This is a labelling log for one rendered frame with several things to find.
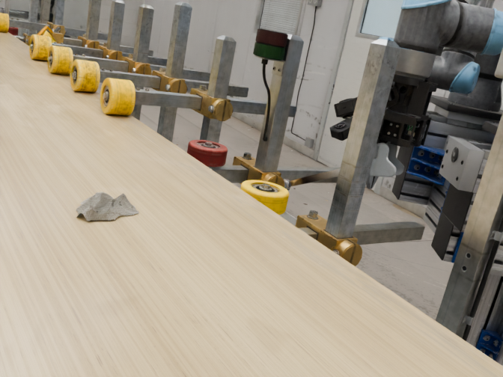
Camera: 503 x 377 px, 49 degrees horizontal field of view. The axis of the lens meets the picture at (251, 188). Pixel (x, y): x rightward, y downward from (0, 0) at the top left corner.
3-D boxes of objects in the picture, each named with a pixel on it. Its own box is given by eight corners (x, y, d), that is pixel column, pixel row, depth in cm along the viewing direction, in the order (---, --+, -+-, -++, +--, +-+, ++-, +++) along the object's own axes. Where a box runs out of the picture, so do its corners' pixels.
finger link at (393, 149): (392, 196, 101) (406, 147, 98) (363, 186, 104) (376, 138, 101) (399, 194, 103) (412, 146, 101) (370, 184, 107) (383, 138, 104)
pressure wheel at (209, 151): (207, 189, 121) (216, 138, 117) (225, 203, 114) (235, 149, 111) (174, 189, 116) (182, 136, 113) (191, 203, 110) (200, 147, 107)
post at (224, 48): (197, 223, 146) (229, 36, 132) (203, 228, 143) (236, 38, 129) (185, 224, 144) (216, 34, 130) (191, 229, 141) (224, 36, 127)
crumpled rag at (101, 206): (106, 195, 75) (108, 179, 75) (146, 211, 73) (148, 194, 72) (55, 208, 68) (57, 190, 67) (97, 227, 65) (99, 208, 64)
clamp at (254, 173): (248, 177, 127) (252, 156, 125) (282, 199, 116) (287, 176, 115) (227, 177, 124) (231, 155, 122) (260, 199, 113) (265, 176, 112)
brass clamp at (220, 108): (206, 109, 144) (210, 90, 142) (233, 122, 133) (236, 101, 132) (186, 107, 140) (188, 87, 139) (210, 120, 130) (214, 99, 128)
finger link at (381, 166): (385, 199, 98) (399, 149, 96) (355, 188, 102) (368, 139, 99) (392, 196, 101) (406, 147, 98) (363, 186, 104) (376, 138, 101)
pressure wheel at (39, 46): (52, 55, 181) (46, 64, 187) (52, 32, 182) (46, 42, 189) (34, 53, 178) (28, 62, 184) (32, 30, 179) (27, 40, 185)
